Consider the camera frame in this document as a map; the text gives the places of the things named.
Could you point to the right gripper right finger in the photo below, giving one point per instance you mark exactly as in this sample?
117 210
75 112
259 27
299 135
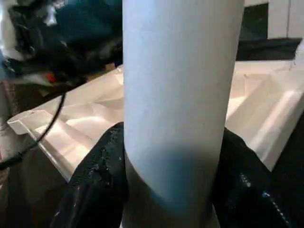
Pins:
249 194

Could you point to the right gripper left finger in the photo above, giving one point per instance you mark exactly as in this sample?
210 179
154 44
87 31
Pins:
95 190

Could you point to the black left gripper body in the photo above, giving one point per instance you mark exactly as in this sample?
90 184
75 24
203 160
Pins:
71 61

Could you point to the white plastic table top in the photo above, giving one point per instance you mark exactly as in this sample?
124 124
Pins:
261 107

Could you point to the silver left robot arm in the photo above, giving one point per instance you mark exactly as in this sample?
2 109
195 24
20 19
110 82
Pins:
90 21

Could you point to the black mat cover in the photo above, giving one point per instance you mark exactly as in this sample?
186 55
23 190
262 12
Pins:
266 47

